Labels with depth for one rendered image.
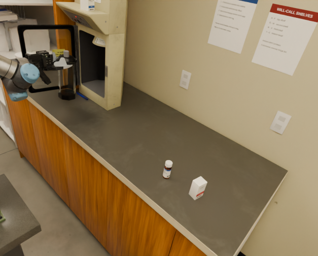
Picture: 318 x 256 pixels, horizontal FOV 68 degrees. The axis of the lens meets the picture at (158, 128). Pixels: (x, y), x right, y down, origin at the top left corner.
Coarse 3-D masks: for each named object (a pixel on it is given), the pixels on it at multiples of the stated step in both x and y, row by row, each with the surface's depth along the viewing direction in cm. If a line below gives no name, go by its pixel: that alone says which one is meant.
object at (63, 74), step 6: (72, 66) 129; (60, 72) 129; (66, 72) 129; (72, 72) 130; (60, 78) 131; (66, 78) 130; (72, 78) 132; (60, 84) 133; (66, 84) 132; (72, 84) 134; (60, 90) 135; (66, 90) 134; (72, 90) 136
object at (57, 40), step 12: (24, 24) 127; (36, 24) 130; (48, 24) 134; (60, 24) 138; (24, 36) 129; (36, 36) 133; (48, 36) 136; (60, 36) 140; (36, 48) 136; (48, 48) 140; (60, 48) 144; (48, 72) 147; (36, 84) 146
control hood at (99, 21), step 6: (60, 6) 128; (66, 6) 124; (72, 6) 125; (78, 6) 127; (72, 12) 125; (78, 12) 119; (84, 12) 116; (90, 12) 118; (96, 12) 120; (102, 12) 122; (84, 18) 122; (90, 18) 116; (96, 18) 117; (102, 18) 119; (108, 18) 121; (90, 24) 124; (96, 24) 118; (102, 24) 121; (108, 24) 123; (96, 30) 127; (102, 30) 122; (108, 30) 125
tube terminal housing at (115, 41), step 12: (108, 0) 118; (120, 0) 122; (108, 12) 121; (120, 12) 125; (120, 24) 129; (96, 36) 134; (108, 36) 127; (120, 36) 133; (108, 48) 131; (120, 48) 137; (108, 60) 134; (120, 60) 141; (108, 72) 138; (120, 72) 145; (108, 84) 142; (120, 84) 150; (96, 96) 155; (108, 96) 147; (120, 96) 155; (108, 108) 152
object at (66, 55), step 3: (63, 51) 126; (66, 51) 126; (63, 54) 127; (66, 54) 127; (60, 57) 126; (63, 57) 126; (66, 57) 127; (69, 57) 128; (72, 57) 129; (66, 60) 126; (69, 60) 126; (72, 60) 128
